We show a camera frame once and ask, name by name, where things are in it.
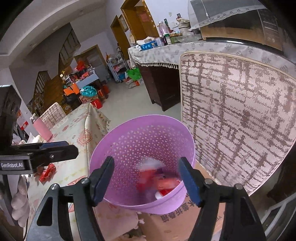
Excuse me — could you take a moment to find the far patterned chair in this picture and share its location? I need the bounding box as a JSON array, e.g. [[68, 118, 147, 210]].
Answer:
[[40, 102, 66, 129]]

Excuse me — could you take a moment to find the cardboard box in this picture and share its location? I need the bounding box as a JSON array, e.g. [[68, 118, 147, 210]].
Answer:
[[137, 162, 226, 241]]

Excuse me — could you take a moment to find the crumpled red wrapper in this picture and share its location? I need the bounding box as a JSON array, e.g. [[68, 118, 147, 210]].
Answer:
[[39, 163, 57, 184]]

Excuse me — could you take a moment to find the patterned tablecloth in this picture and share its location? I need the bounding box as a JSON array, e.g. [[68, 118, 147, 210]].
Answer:
[[27, 103, 138, 240]]

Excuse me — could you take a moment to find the green bag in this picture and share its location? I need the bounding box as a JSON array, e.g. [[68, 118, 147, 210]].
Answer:
[[126, 68, 142, 81]]

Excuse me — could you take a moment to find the purple plastic waste basket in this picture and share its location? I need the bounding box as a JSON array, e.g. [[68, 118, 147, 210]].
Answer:
[[89, 114, 195, 215]]

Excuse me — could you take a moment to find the red white swirl box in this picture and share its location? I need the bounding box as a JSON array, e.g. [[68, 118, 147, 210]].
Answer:
[[134, 157, 182, 202]]

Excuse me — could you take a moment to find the lace-covered sideboard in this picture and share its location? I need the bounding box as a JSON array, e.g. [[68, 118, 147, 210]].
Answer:
[[128, 43, 295, 116]]

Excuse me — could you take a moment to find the pink water bottle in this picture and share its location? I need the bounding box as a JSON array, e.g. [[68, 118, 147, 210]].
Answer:
[[30, 113, 53, 141]]

